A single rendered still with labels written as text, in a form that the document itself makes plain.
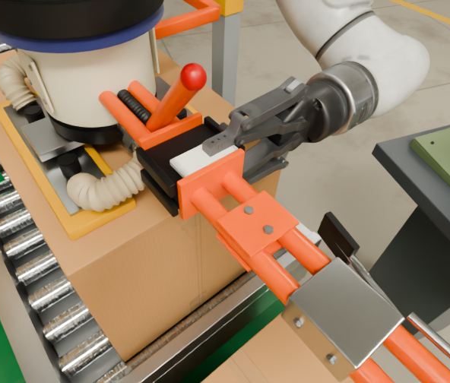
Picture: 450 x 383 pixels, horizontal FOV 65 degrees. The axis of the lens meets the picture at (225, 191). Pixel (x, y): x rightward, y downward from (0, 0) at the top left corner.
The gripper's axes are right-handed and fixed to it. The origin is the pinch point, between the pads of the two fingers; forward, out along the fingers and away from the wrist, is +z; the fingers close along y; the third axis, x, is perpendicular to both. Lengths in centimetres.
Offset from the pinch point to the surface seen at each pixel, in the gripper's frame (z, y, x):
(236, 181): -1.3, -1.2, -3.9
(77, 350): 23, 53, 14
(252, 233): 1.9, -1.6, -10.0
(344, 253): -4.1, -0.3, -16.3
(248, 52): -163, 106, 160
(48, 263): 20, 54, 39
